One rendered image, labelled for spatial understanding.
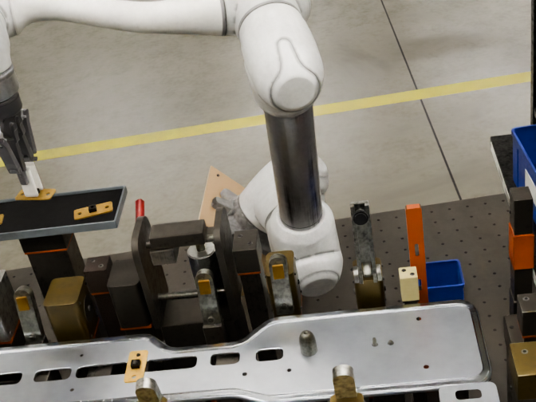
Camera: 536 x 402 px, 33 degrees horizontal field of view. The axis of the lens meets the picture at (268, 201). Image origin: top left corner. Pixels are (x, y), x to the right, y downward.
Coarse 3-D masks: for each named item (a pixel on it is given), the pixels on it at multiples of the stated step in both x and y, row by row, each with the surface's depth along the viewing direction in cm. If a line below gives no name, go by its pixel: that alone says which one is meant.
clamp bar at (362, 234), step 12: (360, 204) 175; (360, 216) 172; (360, 228) 177; (360, 240) 178; (372, 240) 177; (360, 252) 179; (372, 252) 178; (360, 264) 179; (372, 264) 179; (360, 276) 180
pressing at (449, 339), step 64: (320, 320) 181; (384, 320) 178; (448, 320) 176; (64, 384) 178; (128, 384) 175; (192, 384) 172; (256, 384) 169; (320, 384) 167; (384, 384) 165; (448, 384) 162
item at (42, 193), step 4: (20, 192) 197; (40, 192) 196; (44, 192) 195; (48, 192) 195; (52, 192) 195; (16, 196) 196; (20, 196) 195; (24, 196) 195; (40, 196) 194; (44, 196) 194; (48, 196) 194
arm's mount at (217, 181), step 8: (208, 176) 246; (216, 176) 249; (224, 176) 251; (208, 184) 243; (216, 184) 246; (224, 184) 248; (232, 184) 251; (208, 192) 241; (216, 192) 243; (240, 192) 251; (208, 200) 238; (208, 208) 236; (200, 216) 231; (208, 216) 234; (208, 224) 231; (264, 256) 238; (264, 264) 235; (264, 272) 233
